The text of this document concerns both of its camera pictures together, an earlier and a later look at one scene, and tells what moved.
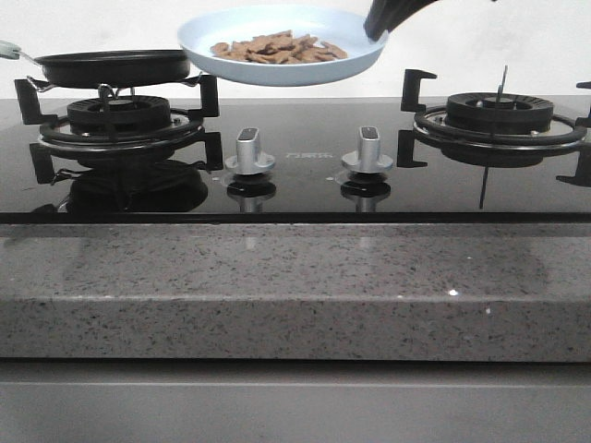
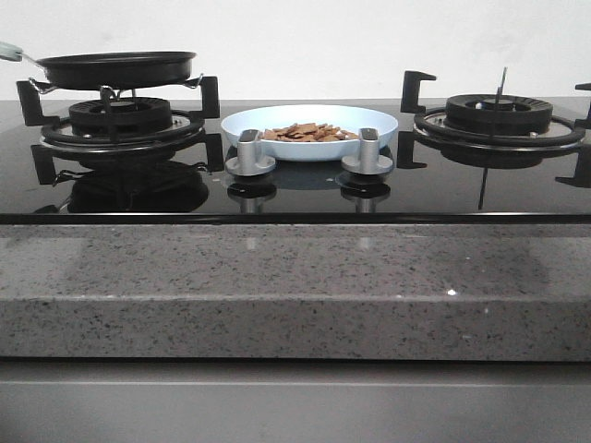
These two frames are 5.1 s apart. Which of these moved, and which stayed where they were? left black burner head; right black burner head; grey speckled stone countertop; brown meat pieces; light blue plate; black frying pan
Moved: light blue plate; brown meat pieces
Stayed: right black burner head; grey speckled stone countertop; left black burner head; black frying pan
